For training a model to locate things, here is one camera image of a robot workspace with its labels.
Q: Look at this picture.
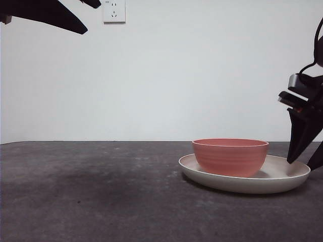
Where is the red ribbed bowl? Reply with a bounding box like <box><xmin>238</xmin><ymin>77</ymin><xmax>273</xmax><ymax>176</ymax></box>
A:
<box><xmin>191</xmin><ymin>138</ymin><xmax>270</xmax><ymax>178</ymax></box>

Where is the white round plate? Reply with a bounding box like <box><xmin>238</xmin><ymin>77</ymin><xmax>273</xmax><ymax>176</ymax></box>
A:
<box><xmin>178</xmin><ymin>153</ymin><xmax>311</xmax><ymax>195</ymax></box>

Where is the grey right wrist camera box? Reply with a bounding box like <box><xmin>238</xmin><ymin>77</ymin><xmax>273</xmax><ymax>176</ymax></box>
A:
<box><xmin>288</xmin><ymin>73</ymin><xmax>323</xmax><ymax>94</ymax></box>

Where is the white wall socket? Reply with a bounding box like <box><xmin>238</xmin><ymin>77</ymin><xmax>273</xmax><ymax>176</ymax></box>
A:
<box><xmin>103</xmin><ymin>0</ymin><xmax>126</xmax><ymax>25</ymax></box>

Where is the black camera cable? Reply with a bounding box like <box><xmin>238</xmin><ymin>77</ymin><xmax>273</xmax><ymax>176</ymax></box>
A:
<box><xmin>299</xmin><ymin>17</ymin><xmax>323</xmax><ymax>76</ymax></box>

